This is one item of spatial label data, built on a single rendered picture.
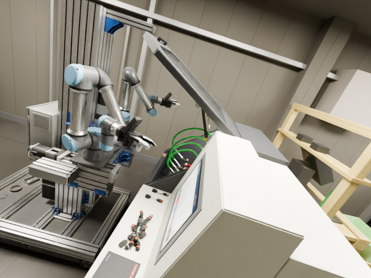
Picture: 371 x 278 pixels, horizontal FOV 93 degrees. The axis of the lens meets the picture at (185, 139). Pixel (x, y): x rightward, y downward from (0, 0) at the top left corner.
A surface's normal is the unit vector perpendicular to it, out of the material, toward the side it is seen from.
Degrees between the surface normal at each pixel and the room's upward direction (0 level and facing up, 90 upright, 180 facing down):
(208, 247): 90
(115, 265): 0
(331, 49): 90
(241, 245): 90
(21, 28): 90
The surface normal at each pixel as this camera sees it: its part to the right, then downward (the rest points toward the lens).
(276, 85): -0.07, 0.36
